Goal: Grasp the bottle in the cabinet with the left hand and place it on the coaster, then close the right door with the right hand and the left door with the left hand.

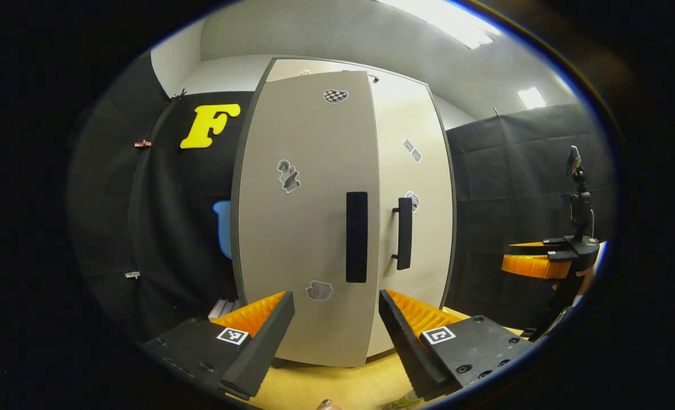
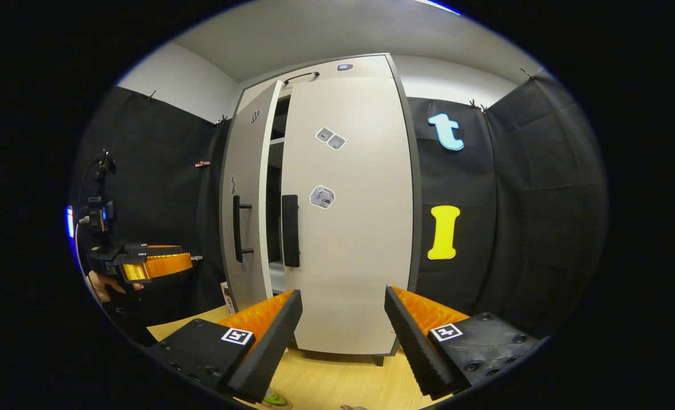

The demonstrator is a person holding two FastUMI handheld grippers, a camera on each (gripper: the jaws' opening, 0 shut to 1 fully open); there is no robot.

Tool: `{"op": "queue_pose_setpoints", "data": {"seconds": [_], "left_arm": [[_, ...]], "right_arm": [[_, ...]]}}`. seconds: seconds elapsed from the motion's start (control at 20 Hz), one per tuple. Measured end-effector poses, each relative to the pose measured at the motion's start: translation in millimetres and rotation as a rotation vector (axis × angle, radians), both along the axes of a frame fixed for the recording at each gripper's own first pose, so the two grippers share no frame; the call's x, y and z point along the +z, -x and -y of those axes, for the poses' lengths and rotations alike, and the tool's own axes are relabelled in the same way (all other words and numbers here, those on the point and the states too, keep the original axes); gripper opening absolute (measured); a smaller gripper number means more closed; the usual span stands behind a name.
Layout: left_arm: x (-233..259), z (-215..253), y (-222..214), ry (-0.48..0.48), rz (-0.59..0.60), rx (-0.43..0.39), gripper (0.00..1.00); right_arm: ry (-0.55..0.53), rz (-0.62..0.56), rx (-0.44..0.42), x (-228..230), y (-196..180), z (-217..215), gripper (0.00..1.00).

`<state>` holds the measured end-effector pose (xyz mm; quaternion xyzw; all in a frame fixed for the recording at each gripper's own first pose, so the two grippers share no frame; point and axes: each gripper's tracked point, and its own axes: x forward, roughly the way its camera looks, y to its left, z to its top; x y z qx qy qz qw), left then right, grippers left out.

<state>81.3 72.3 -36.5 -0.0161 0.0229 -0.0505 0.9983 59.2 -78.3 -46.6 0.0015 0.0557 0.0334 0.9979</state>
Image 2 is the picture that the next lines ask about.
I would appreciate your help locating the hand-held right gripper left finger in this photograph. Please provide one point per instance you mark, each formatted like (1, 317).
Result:
(274, 347)

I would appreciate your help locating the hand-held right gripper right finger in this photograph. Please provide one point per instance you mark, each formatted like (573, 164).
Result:
(411, 353)

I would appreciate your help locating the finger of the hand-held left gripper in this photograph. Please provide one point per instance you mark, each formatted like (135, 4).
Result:
(138, 250)
(160, 266)

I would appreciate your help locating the clear bottle with green label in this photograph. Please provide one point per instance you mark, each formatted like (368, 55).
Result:
(273, 397)

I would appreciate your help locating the white cabinet door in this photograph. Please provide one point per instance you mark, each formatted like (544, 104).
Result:
(252, 171)
(360, 256)

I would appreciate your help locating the white cabinet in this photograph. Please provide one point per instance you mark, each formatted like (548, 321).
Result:
(416, 216)

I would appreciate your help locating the small white carton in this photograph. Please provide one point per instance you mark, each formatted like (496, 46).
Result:
(228, 297)

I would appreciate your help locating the black backdrop cloth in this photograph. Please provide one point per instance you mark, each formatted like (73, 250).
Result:
(542, 228)

